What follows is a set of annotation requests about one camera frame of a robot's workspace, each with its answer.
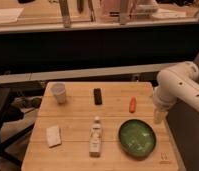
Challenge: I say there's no orange carrot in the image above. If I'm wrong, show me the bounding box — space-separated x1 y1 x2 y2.
129 97 136 113

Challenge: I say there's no white plastic bottle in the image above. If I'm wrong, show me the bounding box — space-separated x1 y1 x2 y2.
89 116 102 157

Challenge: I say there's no black chair at left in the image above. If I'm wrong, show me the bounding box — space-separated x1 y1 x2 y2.
0 86 34 166

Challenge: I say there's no white paper sheet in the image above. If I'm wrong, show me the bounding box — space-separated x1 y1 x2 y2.
0 8 23 24

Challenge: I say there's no white paper cup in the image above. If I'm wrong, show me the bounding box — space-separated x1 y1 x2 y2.
51 83 66 104

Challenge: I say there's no green round bowl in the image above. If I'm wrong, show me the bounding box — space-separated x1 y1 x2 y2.
118 119 157 159

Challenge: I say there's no black rectangular block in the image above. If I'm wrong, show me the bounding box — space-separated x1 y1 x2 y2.
94 88 102 105

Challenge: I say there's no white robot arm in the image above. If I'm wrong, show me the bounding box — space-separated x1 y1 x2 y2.
152 61 199 124

